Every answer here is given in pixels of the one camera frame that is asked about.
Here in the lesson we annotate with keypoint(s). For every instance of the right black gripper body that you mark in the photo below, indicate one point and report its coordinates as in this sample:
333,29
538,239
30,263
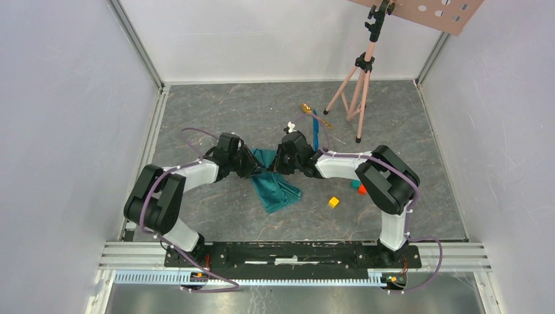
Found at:
285,164

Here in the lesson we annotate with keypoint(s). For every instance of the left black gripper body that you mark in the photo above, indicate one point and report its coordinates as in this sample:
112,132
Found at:
243,162

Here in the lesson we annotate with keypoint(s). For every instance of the teal cloth napkin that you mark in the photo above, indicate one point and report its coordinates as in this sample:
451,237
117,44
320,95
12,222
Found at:
274,191

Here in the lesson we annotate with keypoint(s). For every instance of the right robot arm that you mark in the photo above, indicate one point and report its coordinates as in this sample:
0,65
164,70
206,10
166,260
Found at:
390,183

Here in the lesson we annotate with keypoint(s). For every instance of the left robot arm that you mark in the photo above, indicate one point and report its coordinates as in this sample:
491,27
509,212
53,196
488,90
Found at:
155,201

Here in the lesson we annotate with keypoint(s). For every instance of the gold metal spoon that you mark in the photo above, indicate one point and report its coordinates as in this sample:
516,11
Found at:
307,109

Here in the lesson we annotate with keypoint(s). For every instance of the yellow small cube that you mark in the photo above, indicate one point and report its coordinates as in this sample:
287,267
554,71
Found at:
333,202

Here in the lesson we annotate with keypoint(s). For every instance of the teal small cube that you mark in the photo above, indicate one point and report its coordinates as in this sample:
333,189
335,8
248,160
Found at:
355,184

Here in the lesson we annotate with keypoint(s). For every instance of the red small cube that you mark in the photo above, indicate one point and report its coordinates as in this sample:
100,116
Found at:
362,190

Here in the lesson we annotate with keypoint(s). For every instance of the pink tripod stand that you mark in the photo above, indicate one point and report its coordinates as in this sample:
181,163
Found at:
364,66

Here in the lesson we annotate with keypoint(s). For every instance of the pink perforated board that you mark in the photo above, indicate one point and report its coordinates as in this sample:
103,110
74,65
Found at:
446,16

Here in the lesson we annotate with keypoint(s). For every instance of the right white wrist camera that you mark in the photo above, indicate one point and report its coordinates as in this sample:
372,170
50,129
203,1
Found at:
290,127

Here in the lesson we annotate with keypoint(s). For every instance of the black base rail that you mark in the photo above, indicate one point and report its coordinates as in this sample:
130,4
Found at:
229,266

